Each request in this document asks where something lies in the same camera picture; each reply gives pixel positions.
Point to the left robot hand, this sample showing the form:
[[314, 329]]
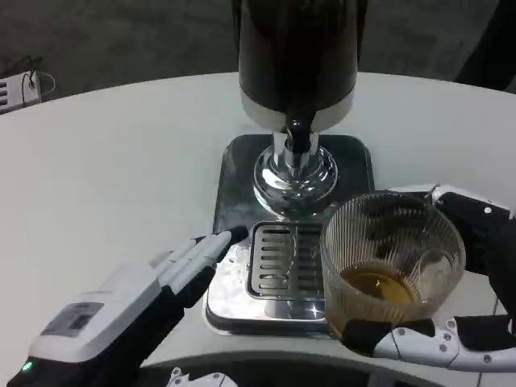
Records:
[[109, 314]]

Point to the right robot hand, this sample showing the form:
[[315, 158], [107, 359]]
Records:
[[492, 250]]

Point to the clear ribbed glass cup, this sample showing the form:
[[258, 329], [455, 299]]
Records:
[[359, 242]]

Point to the amber drink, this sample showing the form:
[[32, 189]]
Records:
[[379, 288]]

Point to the steel slotted drip grid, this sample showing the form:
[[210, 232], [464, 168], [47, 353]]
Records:
[[278, 258]]

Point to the steel dispenser base tray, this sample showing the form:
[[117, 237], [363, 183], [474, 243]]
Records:
[[235, 185]]

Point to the black dispenser tap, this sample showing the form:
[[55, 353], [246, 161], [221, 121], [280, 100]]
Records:
[[299, 135]]

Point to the white vented device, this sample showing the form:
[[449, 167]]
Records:
[[14, 90]]

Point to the black drink dispenser chrome stand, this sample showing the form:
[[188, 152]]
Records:
[[296, 60]]

